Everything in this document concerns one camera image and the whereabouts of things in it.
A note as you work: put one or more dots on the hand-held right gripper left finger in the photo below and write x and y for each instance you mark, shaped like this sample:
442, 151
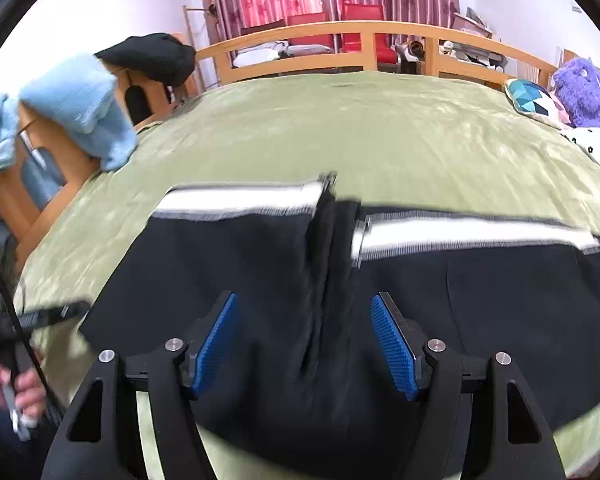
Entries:
215, 345

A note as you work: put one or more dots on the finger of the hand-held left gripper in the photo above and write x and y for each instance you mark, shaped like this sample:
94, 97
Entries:
55, 316

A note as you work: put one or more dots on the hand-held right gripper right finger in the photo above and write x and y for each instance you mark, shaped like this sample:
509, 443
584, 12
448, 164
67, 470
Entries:
395, 350

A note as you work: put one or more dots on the black pants with white bands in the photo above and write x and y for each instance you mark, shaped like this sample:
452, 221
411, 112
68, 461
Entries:
260, 260

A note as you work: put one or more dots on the person's left hand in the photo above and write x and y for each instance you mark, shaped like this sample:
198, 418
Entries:
30, 395

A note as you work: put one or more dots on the light blue fleece blanket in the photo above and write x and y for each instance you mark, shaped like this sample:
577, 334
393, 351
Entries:
75, 95

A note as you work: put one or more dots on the green plush blanket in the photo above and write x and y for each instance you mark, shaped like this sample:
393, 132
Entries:
330, 125

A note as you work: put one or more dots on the black garment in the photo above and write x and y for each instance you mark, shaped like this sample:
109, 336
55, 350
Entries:
150, 57

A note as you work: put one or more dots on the geometric patterned pillow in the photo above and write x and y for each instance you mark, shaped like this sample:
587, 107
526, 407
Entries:
530, 97

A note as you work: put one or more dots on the white cloth bundle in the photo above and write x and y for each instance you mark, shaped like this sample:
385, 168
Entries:
257, 55

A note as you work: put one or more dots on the wooden coat rack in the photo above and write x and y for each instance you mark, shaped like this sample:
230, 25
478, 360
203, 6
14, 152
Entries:
187, 35

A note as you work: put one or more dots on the purple plush toy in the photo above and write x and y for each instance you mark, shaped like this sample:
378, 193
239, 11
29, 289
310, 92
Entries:
580, 90

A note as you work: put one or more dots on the dark wooden chair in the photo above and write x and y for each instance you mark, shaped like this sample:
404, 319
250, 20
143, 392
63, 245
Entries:
262, 27

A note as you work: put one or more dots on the pile of papers and boxes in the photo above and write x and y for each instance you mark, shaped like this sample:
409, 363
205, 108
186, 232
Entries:
472, 25

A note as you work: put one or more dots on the red chair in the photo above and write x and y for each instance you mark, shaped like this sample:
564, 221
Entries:
362, 12
310, 22

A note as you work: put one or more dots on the wooden bed frame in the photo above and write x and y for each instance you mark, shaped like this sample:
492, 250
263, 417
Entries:
369, 50

